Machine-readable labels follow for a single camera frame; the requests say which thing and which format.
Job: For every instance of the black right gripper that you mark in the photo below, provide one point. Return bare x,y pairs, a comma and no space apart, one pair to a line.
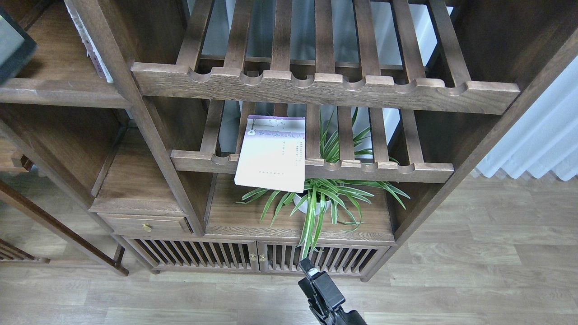
325,298

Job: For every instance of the pale purple white book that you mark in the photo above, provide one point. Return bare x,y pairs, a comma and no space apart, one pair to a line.
272,155

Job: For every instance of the green black cover book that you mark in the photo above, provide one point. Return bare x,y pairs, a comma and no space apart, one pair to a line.
16,47

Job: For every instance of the white plant pot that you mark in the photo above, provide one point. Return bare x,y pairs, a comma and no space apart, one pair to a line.
302,203

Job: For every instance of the green spider plant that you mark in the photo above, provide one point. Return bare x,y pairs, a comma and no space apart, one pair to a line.
340,192

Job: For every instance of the dark wooden bookshelf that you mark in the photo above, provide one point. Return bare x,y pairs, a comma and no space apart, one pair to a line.
433,85

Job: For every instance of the white curtain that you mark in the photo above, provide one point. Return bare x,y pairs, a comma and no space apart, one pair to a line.
545,138

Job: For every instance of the white book spine upright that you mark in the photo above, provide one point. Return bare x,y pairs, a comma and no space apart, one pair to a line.
87,41

